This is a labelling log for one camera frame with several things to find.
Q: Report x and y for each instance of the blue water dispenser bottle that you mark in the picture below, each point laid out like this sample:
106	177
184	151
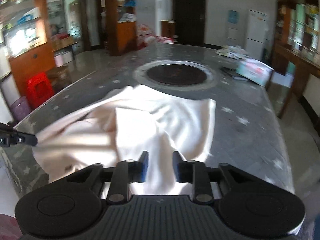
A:
233	17

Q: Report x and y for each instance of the pastel tissue box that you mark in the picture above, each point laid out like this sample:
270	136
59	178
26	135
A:
255	71

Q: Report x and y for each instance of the red plastic stool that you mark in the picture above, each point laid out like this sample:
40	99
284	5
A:
39	90

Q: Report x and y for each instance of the right wooden shelf cabinet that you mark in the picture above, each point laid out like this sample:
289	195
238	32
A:
296	37

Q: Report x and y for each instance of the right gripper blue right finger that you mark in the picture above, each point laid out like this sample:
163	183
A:
195	173

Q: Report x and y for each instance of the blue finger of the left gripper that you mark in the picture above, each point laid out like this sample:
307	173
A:
27	139

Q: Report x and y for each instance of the pink patterned play tent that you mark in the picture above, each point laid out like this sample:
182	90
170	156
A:
146	36

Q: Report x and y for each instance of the cardboard box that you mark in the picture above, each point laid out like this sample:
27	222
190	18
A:
62	43

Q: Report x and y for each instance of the white refrigerator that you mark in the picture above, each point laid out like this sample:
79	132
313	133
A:
255	34

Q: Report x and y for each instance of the wooden shelf cabinet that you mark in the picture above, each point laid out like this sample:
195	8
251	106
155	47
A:
296	37
121	26

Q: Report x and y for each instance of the crumpled patterned cloth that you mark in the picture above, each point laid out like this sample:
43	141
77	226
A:
233	52

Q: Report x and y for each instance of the round black induction cooktop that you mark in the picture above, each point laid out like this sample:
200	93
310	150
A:
176	75

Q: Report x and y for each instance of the centre wooden shelf cabinet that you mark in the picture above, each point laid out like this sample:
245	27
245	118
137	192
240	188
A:
121	26

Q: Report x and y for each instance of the purple waste basket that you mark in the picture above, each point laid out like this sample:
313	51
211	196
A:
20	108

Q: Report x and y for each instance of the black flat item on table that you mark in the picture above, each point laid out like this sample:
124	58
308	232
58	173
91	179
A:
230	72

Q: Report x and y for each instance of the dark wooden door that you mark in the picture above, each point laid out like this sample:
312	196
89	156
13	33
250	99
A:
189	17

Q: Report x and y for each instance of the left wooden display cabinet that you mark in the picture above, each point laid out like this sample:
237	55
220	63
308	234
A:
26	34

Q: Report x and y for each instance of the grey star quilted table cover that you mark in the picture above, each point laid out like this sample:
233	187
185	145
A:
246	134

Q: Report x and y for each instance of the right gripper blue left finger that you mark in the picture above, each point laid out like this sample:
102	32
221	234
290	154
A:
125	173

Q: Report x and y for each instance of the white garment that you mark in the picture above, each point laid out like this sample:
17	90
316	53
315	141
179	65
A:
120	127

